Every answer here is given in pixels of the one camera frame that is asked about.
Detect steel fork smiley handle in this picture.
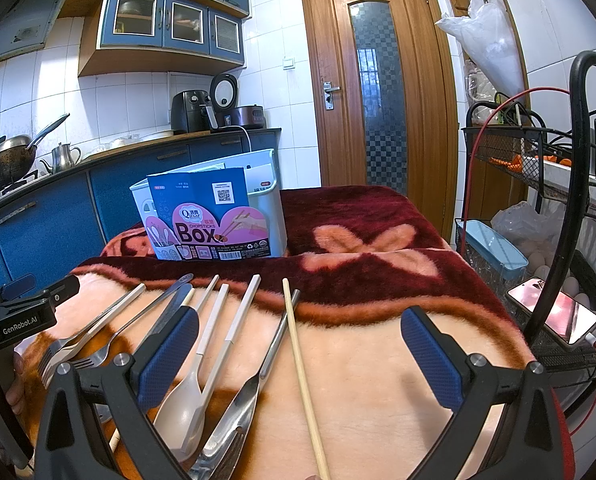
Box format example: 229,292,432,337
71,273,194,370

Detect white handled spoon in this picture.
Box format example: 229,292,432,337
154,284,228,460

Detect white handled utensil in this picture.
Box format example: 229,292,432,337
174,273,262,463

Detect wooden chopstick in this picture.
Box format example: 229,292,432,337
282,278,330,480

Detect steel table knife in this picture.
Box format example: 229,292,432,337
133,284,194,352

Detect blue lower kitchen cabinets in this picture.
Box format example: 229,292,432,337
0,128,281,288

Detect person's left hand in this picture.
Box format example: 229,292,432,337
6,352,25,416

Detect smartphone pink screen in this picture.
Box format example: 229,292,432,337
506,278,596,350

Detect red floral plush blanket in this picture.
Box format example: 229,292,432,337
24,186,532,479

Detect light blue lidded container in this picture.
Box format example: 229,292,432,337
466,219,528,281

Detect wok with lid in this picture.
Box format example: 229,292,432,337
0,114,69,191

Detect steel kettle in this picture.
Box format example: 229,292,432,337
40,143,82,174

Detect white utensil holder box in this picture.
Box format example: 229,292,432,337
130,148,287,261

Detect black air fryer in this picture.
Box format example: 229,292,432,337
171,90,218,134

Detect rice cooker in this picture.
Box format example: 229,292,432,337
209,73,266,129

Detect wooden door with glass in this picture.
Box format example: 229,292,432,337
302,0,458,237

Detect white plastic bag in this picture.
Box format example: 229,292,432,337
436,0,525,96

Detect black wire rack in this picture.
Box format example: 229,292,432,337
454,50,596,391

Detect blue glass wall cabinet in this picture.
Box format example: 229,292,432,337
78,0,244,77

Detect red cable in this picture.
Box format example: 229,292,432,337
460,86,596,437

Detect silver door handle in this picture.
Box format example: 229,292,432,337
322,81,341,110

